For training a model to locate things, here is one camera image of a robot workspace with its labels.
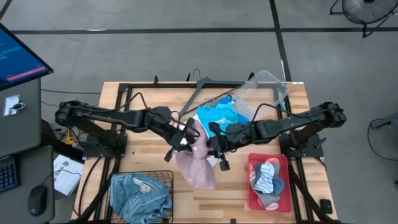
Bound white striped sock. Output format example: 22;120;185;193
253;161;276;194

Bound black computer mouse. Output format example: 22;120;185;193
27;184;49;217

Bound blue denim garment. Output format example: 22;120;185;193
109;173;173;224

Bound red plastic bin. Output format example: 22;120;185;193
247;152;293;214

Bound teal cloth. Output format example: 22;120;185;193
196;104;240;138

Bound yellow item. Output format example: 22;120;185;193
60;129;76;146

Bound black coat hanger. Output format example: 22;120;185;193
178;68;248;119

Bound black keyboard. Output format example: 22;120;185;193
0;155;18;194

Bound pink woven shirt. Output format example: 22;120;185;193
174;118;218;191

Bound monitor with blue screen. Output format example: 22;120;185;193
0;23;54;91

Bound coral sock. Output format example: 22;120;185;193
248;157;281;188

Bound black metal table frame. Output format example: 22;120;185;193
73;73;340;224

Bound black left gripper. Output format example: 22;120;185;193
164;117;200;163

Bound black floor cable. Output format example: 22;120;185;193
367;117;398;162

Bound grey sock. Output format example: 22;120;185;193
255;190;280;212

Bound white label card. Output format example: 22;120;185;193
2;94;21;118

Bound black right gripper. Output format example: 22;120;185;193
208;121;249;172

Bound black wire basket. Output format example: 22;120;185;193
104;169;175;224

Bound bright blue cloth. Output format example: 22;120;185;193
216;94;250;125

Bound clear plastic bin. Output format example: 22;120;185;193
232;70;290;123

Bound grey desk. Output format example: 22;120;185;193
0;77;57;224

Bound white printed papers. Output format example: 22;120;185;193
53;154;85;197

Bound black floor fan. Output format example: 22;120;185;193
330;0;398;39

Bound black block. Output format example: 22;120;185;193
320;198;333;215

